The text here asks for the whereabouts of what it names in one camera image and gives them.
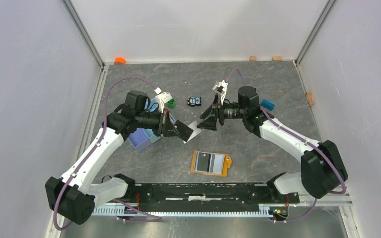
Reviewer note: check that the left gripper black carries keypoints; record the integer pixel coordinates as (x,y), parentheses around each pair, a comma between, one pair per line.
(165,127)

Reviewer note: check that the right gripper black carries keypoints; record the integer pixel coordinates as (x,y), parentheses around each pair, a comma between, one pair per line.
(209,123)

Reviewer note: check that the orange card holder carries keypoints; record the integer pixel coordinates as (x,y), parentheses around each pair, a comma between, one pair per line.
(219,164)

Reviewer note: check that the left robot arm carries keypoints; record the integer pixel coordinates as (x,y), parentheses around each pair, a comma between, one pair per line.
(72,195)

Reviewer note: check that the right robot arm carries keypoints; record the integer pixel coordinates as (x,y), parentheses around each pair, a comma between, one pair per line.
(322,169)

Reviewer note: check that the small toy car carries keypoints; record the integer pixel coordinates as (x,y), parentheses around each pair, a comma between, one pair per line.
(194,101)

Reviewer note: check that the green toy brick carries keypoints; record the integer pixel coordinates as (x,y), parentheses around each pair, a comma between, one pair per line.
(171,104)

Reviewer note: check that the blue three-compartment tray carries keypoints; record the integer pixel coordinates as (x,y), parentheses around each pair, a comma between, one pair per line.
(142,138)

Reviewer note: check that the blue toy brick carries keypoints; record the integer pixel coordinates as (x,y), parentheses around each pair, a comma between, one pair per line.
(267,104)

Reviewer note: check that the orange round cap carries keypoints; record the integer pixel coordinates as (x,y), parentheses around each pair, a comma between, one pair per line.
(119,60)

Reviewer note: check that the curved wooden piece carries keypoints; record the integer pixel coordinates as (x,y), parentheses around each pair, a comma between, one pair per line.
(309,98)

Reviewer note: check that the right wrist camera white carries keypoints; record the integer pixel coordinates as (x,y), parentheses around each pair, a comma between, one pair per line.
(221,89)

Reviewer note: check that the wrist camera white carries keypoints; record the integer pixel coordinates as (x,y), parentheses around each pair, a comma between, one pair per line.
(162,98)
(221,89)

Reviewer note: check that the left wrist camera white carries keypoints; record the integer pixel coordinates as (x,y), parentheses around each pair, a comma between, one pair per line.
(162,98)

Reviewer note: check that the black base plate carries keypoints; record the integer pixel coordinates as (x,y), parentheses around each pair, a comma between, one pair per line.
(204,197)

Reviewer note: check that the light blue cable duct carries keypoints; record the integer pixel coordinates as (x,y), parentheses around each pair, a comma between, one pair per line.
(122,211)

